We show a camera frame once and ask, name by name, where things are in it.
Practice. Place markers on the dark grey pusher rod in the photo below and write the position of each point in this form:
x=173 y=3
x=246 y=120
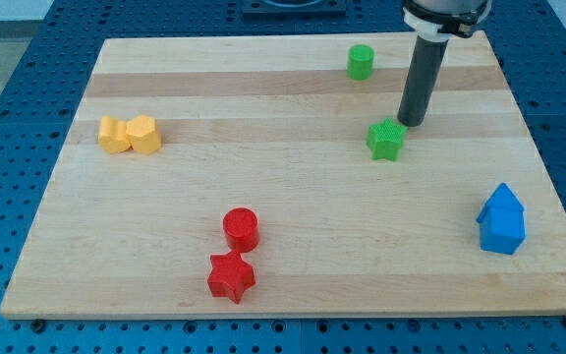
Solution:
x=424 y=68

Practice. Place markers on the green star block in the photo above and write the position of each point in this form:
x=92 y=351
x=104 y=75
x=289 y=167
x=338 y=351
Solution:
x=385 y=139

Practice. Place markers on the wooden board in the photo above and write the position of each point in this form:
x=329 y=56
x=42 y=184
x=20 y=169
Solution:
x=274 y=124

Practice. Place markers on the red star block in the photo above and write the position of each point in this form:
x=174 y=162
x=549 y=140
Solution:
x=230 y=276

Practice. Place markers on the green cylinder block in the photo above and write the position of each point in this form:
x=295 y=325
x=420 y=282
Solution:
x=360 y=62

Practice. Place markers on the blue triangle block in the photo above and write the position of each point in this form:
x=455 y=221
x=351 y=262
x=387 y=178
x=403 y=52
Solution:
x=502 y=197

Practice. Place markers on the blue cube block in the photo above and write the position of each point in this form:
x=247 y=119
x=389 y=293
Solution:
x=502 y=230

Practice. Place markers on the red cylinder block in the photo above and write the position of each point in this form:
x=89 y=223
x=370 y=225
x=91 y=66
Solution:
x=240 y=226

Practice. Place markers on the yellow hexagon block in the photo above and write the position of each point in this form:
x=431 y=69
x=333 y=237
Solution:
x=143 y=134

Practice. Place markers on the yellow heart block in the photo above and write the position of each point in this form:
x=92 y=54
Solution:
x=112 y=135

